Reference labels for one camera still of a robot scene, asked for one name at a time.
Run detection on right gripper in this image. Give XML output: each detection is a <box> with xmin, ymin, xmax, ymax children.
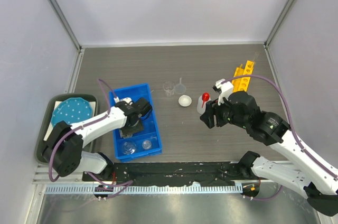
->
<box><xmin>200</xmin><ymin>92</ymin><xmax>249</xmax><ymax>129</ymax></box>

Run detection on clear glass beaker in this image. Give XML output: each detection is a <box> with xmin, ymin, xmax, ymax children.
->
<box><xmin>163</xmin><ymin>81</ymin><xmax>175</xmax><ymax>97</ymax></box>

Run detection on blue compartment bin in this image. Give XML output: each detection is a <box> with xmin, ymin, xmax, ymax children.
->
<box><xmin>109</xmin><ymin>83</ymin><xmax>162</xmax><ymax>162</ymax></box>

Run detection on small clear glass jar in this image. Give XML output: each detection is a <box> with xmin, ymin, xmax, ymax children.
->
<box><xmin>142</xmin><ymin>140</ymin><xmax>152</xmax><ymax>150</ymax></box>

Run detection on clear glass flask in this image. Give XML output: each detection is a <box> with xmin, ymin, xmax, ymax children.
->
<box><xmin>121</xmin><ymin>141</ymin><xmax>137</xmax><ymax>155</ymax></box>

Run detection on yellow test tube rack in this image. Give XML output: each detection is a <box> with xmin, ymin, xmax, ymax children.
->
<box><xmin>232</xmin><ymin>60</ymin><xmax>256</xmax><ymax>92</ymax></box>

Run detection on clear glass test tube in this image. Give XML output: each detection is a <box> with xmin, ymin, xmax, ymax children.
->
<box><xmin>252</xmin><ymin>51</ymin><xmax>259</xmax><ymax>63</ymax></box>

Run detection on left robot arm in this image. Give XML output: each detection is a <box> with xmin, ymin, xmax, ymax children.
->
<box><xmin>42</xmin><ymin>97</ymin><xmax>153</xmax><ymax>182</ymax></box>

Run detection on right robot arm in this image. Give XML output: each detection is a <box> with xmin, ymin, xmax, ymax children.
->
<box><xmin>200</xmin><ymin>91</ymin><xmax>337</xmax><ymax>217</ymax></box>

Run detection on white evaporating dish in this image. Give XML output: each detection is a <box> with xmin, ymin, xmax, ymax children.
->
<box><xmin>178</xmin><ymin>95</ymin><xmax>192</xmax><ymax>107</ymax></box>

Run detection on clear plastic funnel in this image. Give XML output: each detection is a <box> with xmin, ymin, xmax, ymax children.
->
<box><xmin>174</xmin><ymin>78</ymin><xmax>186</xmax><ymax>95</ymax></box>

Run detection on teal dotted plate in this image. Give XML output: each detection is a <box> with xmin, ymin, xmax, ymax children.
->
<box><xmin>51</xmin><ymin>97</ymin><xmax>96</xmax><ymax>127</ymax></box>

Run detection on dark grey tray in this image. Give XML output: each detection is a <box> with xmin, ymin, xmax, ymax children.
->
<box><xmin>35</xmin><ymin>93</ymin><xmax>99</xmax><ymax>165</ymax></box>

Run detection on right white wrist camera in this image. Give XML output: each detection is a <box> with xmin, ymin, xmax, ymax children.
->
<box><xmin>212</xmin><ymin>79</ymin><xmax>233</xmax><ymax>106</ymax></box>

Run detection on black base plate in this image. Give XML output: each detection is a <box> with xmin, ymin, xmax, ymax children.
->
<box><xmin>95</xmin><ymin>162</ymin><xmax>258</xmax><ymax>187</ymax></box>

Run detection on white slotted cable duct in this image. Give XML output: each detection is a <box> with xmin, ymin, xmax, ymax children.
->
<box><xmin>45</xmin><ymin>182</ymin><xmax>242</xmax><ymax>195</ymax></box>

